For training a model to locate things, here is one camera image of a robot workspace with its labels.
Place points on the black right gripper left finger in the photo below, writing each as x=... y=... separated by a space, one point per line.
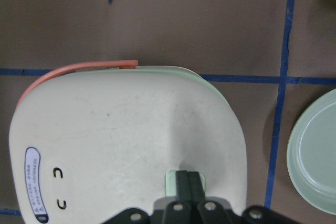
x=178 y=209

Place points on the right green plate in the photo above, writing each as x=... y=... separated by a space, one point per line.
x=311 y=154

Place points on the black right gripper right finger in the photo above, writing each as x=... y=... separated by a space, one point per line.
x=205 y=210

